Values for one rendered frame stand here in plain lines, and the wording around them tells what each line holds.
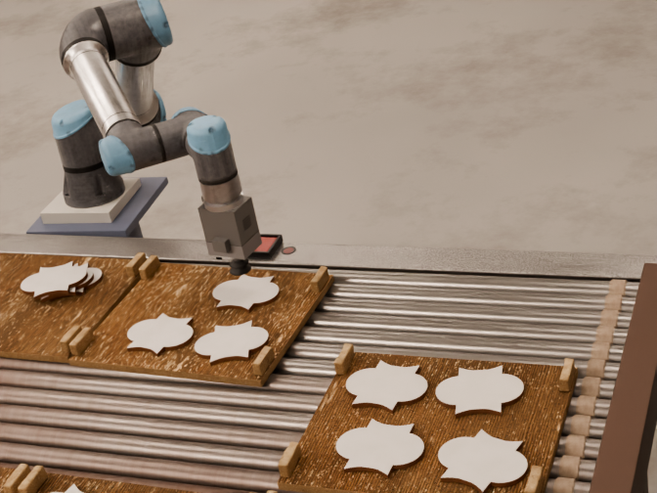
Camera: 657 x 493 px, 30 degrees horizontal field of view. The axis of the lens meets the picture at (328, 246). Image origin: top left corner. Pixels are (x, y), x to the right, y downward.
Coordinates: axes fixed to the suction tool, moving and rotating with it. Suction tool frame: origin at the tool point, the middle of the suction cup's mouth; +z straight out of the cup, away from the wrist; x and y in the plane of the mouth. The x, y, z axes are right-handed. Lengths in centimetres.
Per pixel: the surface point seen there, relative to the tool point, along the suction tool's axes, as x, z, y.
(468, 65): 317, 99, -102
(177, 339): -18.2, 4.9, -3.8
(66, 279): -8.5, 3.0, -38.8
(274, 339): -11.9, 5.9, 13.8
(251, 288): 1.2, 4.9, 0.7
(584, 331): 8, 8, 66
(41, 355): -28.9, 6.1, -29.2
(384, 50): 330, 99, -152
